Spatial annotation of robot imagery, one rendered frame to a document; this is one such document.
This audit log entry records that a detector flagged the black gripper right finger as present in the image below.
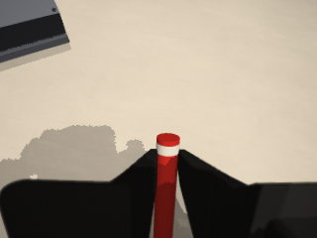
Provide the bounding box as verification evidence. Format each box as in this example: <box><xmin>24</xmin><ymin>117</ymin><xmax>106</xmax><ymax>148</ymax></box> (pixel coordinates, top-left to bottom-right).
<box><xmin>177</xmin><ymin>149</ymin><xmax>317</xmax><ymax>238</ymax></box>

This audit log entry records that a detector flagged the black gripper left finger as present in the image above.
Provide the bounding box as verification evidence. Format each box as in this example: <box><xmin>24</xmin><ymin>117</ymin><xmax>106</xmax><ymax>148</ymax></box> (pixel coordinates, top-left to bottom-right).
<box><xmin>0</xmin><ymin>149</ymin><xmax>158</xmax><ymax>238</ymax></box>

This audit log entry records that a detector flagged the dark red peg with white band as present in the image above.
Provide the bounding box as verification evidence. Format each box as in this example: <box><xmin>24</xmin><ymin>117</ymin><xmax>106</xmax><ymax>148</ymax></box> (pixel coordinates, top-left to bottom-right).
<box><xmin>154</xmin><ymin>133</ymin><xmax>180</xmax><ymax>238</ymax></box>

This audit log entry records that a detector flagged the grey sloped panel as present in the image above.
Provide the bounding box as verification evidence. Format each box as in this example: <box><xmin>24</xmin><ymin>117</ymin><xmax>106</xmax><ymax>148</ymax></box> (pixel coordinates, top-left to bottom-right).
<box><xmin>0</xmin><ymin>0</ymin><xmax>70</xmax><ymax>63</ymax></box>

